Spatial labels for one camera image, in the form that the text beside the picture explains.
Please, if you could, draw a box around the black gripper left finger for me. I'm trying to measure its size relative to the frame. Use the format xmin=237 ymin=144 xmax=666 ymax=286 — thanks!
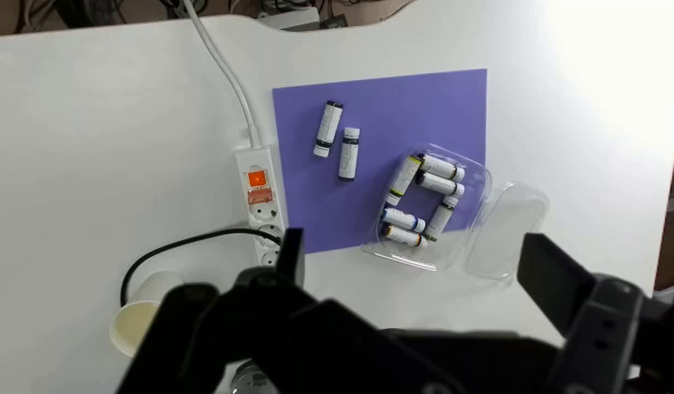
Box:
xmin=276 ymin=225 xmax=308 ymax=289

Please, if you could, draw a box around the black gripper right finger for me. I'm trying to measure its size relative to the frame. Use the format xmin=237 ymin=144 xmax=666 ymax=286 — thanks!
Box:
xmin=515 ymin=233 xmax=597 ymax=339

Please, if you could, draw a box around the clear plastic container lid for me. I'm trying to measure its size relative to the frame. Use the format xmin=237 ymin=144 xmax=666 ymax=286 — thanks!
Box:
xmin=462 ymin=183 xmax=551 ymax=286

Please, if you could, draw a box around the clear plastic container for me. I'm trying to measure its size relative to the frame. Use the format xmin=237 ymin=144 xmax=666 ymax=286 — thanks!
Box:
xmin=365 ymin=141 xmax=496 ymax=275

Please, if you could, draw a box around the white power strip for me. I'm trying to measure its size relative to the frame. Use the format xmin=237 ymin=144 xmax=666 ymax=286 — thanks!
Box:
xmin=231 ymin=141 xmax=288 ymax=269

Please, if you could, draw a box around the purple paper mat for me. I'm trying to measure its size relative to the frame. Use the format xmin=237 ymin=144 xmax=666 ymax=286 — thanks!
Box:
xmin=272 ymin=69 xmax=491 ymax=256

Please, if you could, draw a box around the black power cable with plug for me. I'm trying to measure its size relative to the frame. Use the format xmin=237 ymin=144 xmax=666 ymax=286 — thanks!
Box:
xmin=119 ymin=225 xmax=285 ymax=309

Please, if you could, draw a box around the white power cable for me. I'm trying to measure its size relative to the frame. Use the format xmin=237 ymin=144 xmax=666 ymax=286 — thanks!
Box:
xmin=179 ymin=0 xmax=266 ymax=153

